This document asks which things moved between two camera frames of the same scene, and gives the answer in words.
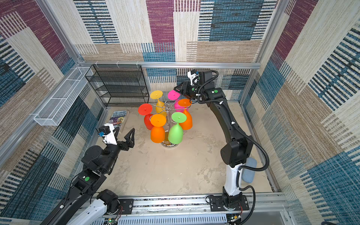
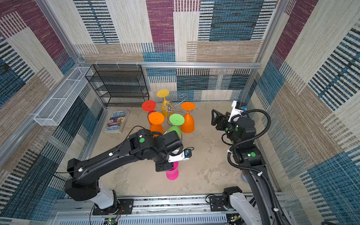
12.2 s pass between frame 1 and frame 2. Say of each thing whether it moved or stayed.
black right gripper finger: moved
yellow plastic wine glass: moved
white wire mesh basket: stayed
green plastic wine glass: stayed
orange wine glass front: stayed
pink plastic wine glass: moved
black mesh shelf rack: stayed
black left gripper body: moved
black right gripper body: moved
